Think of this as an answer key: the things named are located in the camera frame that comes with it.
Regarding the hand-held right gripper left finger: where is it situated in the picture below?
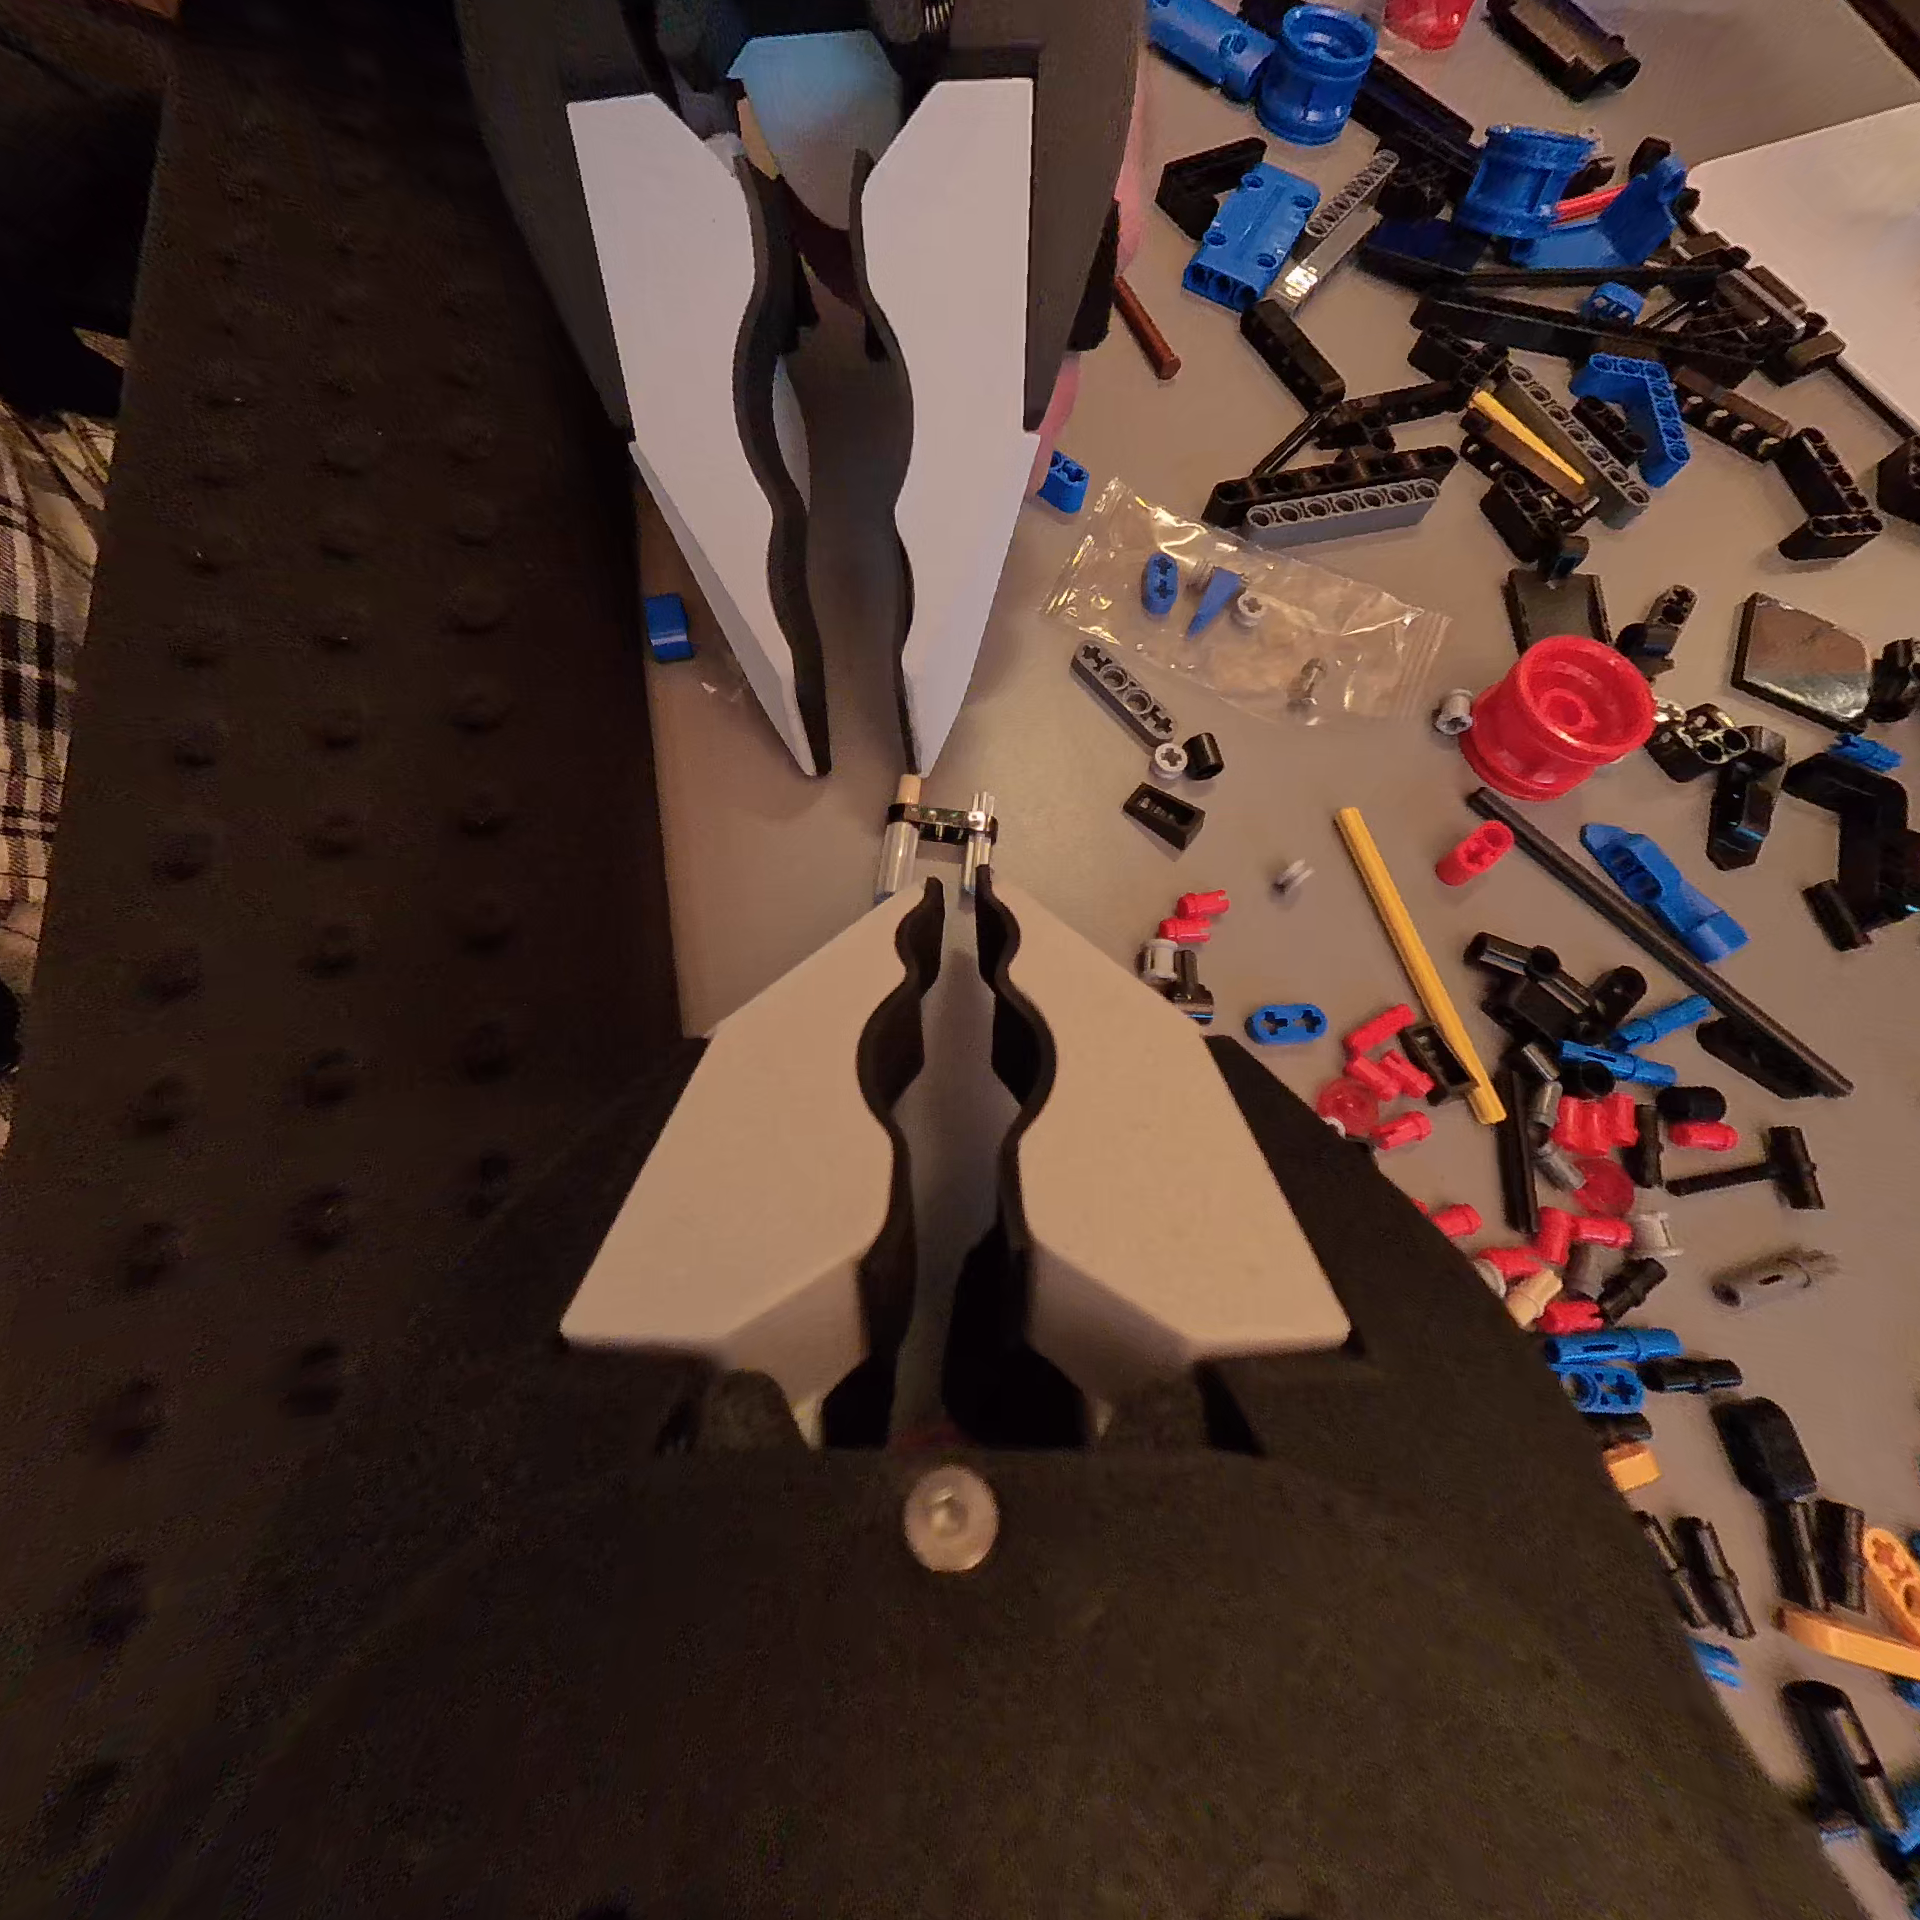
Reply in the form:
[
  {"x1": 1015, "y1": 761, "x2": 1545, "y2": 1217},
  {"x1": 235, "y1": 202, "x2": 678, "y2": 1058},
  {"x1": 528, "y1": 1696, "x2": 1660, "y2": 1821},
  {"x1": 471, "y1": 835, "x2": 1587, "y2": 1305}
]
[{"x1": 559, "y1": 877, "x2": 950, "y2": 1450}]

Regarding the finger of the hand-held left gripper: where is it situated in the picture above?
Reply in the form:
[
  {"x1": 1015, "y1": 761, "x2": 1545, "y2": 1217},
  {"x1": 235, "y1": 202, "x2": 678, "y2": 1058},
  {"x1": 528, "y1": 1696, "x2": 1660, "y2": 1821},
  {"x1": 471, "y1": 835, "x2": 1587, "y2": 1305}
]
[
  {"x1": 853, "y1": 76, "x2": 1040, "y2": 774},
  {"x1": 566, "y1": 94, "x2": 835, "y2": 779}
]

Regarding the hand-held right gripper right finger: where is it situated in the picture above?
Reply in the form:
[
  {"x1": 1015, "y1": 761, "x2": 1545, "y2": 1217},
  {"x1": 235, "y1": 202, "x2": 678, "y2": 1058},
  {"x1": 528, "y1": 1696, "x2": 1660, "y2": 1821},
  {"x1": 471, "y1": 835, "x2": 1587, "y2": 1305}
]
[{"x1": 941, "y1": 866, "x2": 1355, "y2": 1450}]

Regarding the pile of small colourful pins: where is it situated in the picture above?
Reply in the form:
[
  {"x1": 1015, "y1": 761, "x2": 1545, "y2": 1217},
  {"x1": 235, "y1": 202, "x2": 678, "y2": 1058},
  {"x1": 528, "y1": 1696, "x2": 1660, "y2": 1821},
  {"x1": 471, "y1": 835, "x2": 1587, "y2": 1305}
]
[{"x1": 1132, "y1": 885, "x2": 1920, "y2": 1850}]

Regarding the grey desk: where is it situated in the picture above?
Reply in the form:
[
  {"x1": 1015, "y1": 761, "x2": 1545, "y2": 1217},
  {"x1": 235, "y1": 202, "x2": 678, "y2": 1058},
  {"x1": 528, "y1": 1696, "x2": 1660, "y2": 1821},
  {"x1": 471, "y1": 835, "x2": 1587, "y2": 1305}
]
[{"x1": 637, "y1": 0, "x2": 1920, "y2": 1846}]

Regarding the blue round tube piece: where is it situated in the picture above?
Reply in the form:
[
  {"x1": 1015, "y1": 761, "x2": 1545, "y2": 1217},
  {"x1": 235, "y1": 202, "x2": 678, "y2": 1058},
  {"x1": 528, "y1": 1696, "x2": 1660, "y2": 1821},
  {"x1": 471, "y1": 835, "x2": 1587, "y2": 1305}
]
[{"x1": 1145, "y1": 0, "x2": 1277, "y2": 101}]

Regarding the brown short axle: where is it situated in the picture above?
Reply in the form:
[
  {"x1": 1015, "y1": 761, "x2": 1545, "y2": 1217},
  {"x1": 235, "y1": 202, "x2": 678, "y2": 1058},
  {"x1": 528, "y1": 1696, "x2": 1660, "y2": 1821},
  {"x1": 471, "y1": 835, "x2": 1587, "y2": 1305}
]
[{"x1": 1110, "y1": 273, "x2": 1183, "y2": 381}]

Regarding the blue rectangular panel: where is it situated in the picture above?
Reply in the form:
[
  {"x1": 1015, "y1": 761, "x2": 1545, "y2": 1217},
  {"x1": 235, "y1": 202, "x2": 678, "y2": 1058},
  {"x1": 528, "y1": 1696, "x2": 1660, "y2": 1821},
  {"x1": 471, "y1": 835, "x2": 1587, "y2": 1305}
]
[{"x1": 1179, "y1": 163, "x2": 1323, "y2": 312}]

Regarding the blue wheel rim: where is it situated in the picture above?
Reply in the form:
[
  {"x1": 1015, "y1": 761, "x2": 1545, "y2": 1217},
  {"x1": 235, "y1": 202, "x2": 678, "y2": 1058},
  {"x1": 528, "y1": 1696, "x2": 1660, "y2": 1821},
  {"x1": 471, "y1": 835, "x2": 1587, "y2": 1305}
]
[{"x1": 1254, "y1": 3, "x2": 1377, "y2": 149}]

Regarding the long yellow axle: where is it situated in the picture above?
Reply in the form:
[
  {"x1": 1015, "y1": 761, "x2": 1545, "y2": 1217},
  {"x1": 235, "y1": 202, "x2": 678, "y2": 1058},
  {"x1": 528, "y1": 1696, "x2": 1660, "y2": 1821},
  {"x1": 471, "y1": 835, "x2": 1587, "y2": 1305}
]
[{"x1": 1329, "y1": 804, "x2": 1508, "y2": 1130}]

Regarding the clear zip bag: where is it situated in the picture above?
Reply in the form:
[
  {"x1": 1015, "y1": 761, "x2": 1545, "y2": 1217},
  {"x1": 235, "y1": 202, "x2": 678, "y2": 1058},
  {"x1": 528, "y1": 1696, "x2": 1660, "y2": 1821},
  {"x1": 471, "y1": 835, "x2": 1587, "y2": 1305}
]
[{"x1": 1040, "y1": 477, "x2": 1454, "y2": 732}]

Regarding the grey long beam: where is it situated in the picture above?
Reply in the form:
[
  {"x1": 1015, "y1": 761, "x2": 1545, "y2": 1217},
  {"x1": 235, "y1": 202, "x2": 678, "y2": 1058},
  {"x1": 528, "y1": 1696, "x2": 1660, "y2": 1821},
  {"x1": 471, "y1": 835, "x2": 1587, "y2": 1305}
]
[{"x1": 1244, "y1": 488, "x2": 1451, "y2": 544}]

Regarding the long black axle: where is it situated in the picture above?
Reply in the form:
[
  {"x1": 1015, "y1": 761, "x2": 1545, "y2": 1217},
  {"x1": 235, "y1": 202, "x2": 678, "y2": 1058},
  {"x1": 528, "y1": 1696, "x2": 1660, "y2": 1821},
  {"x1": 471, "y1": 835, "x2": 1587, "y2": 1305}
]
[{"x1": 1465, "y1": 787, "x2": 1855, "y2": 1102}]

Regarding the blue curved fairing piece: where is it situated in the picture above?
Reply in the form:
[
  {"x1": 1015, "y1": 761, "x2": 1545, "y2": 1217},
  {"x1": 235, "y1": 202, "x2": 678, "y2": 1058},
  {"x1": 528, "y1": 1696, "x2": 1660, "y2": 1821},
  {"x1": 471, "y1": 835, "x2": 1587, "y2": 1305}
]
[{"x1": 1577, "y1": 820, "x2": 1751, "y2": 968}]

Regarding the blue thick angled beam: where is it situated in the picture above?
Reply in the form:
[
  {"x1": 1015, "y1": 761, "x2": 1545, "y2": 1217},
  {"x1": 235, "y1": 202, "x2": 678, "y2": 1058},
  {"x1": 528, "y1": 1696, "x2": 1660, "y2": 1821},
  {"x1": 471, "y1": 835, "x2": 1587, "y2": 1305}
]
[{"x1": 1567, "y1": 353, "x2": 1693, "y2": 490}]

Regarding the black curved panel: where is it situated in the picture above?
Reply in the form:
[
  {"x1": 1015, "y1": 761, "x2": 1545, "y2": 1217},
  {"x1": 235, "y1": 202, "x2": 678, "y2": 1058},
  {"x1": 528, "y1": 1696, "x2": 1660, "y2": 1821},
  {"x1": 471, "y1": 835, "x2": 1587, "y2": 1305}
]
[{"x1": 1503, "y1": 564, "x2": 1616, "y2": 656}]

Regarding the person's plaid shirt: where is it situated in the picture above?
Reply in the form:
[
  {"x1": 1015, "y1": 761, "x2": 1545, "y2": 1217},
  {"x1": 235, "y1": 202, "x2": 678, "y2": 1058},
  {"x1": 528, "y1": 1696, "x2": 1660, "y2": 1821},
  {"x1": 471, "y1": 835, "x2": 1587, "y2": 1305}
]
[{"x1": 0, "y1": 402, "x2": 119, "y2": 921}]

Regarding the pile of black beam pieces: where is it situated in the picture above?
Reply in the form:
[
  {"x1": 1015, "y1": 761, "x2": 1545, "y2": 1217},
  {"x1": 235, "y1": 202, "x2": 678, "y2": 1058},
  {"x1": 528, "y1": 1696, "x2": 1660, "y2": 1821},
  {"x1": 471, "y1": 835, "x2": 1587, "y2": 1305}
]
[{"x1": 1153, "y1": 30, "x2": 1920, "y2": 956}]

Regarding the black flat square panel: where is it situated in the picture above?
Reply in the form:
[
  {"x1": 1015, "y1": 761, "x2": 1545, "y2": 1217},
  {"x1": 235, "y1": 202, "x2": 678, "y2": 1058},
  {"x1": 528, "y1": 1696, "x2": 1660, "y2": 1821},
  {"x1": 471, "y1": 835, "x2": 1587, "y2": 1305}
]
[{"x1": 1728, "y1": 592, "x2": 1878, "y2": 734}]

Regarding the blue drum and bracket assembly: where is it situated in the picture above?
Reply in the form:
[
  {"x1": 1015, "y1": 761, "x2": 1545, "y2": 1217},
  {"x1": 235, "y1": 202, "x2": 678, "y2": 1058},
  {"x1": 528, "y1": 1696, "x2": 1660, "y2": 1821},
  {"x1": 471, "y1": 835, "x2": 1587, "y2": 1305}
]
[{"x1": 1448, "y1": 123, "x2": 1693, "y2": 276}]

